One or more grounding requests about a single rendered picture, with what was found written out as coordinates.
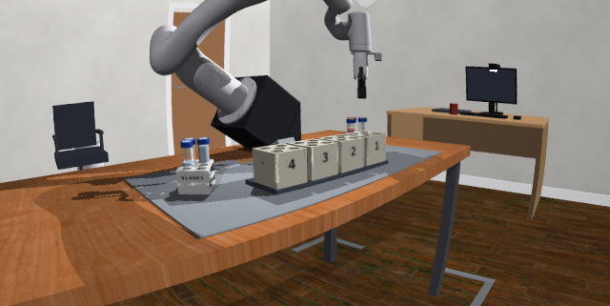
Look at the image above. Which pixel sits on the cream bucket adapter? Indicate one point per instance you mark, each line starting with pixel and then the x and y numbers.
pixel 350 151
pixel 375 146
pixel 280 166
pixel 322 157

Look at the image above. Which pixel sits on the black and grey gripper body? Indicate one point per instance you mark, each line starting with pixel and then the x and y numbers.
pixel 360 60

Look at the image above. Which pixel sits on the white tube rack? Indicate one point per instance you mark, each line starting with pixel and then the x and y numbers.
pixel 194 180

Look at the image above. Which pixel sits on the water blank tube with white cap dot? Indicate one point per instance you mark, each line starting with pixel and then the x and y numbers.
pixel 203 149

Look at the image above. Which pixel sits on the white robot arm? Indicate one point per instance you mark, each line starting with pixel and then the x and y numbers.
pixel 179 52

